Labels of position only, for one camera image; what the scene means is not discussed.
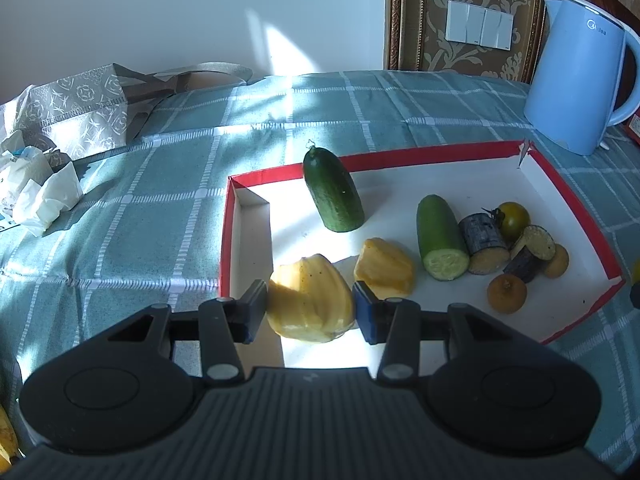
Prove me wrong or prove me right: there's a green tomato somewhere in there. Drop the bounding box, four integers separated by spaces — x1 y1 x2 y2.
631 259 640 286
484 202 530 244

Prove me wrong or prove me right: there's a yellow jackfruit piece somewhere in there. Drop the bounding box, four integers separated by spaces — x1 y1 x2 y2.
266 254 355 344
354 237 416 300

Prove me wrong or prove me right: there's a longan fruit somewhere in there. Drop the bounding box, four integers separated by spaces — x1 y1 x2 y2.
542 244 570 280
487 274 527 314

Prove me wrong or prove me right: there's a cut cucumber half with stem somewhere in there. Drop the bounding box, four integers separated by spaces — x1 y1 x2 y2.
303 146 366 233

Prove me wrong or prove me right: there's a checked teal tablecloth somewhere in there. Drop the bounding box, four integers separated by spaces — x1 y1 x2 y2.
1 72 639 448

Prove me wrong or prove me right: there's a red shallow cardboard box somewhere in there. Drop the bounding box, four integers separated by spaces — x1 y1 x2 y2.
220 141 625 344

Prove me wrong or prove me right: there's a red gift box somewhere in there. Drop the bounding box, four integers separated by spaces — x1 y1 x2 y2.
625 114 640 144

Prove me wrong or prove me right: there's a blue electric kettle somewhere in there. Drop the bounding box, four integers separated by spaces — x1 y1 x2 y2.
524 0 639 156

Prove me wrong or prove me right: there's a crumpled white tissue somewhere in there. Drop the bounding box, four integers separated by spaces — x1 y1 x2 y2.
12 146 84 236

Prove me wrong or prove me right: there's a lower yellow banana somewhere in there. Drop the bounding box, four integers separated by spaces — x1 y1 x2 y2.
0 406 20 472

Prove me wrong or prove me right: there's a white tissue pack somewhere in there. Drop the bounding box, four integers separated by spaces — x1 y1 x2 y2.
1 152 35 230

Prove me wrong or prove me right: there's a white plastic bag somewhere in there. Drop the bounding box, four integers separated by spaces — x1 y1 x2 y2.
1 93 32 153

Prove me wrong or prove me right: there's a white wall switch panel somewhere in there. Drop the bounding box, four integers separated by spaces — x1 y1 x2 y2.
445 0 514 51

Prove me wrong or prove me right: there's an ornate wall panel frame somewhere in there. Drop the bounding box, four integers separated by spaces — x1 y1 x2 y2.
385 0 544 82

